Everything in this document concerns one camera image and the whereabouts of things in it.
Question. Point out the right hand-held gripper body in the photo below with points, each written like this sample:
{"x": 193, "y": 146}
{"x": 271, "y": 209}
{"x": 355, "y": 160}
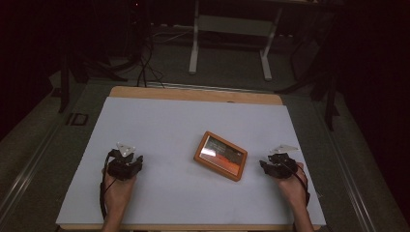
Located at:
{"x": 283, "y": 167}

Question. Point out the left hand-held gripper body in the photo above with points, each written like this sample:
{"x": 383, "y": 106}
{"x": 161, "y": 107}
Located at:
{"x": 124, "y": 167}

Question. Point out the wooden picture frame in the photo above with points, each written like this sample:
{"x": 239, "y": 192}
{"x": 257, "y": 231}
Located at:
{"x": 200, "y": 155}

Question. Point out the person's left hand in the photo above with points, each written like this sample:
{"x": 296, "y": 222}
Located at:
{"x": 117, "y": 190}

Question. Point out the person's right hand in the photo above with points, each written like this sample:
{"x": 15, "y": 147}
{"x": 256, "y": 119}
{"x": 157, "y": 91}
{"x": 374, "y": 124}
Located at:
{"x": 291, "y": 190}

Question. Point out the dark floor socket plate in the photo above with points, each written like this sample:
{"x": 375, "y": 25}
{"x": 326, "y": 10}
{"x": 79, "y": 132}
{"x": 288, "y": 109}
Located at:
{"x": 77, "y": 119}

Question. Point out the black metal stand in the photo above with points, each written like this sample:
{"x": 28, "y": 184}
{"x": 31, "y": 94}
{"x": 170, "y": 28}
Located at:
{"x": 328, "y": 96}
{"x": 66, "y": 87}

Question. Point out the white metal stand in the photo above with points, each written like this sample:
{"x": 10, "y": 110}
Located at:
{"x": 232, "y": 25}

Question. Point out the metal floor rail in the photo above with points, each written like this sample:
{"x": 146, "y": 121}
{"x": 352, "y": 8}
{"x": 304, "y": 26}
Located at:
{"x": 348, "y": 174}
{"x": 25, "y": 174}

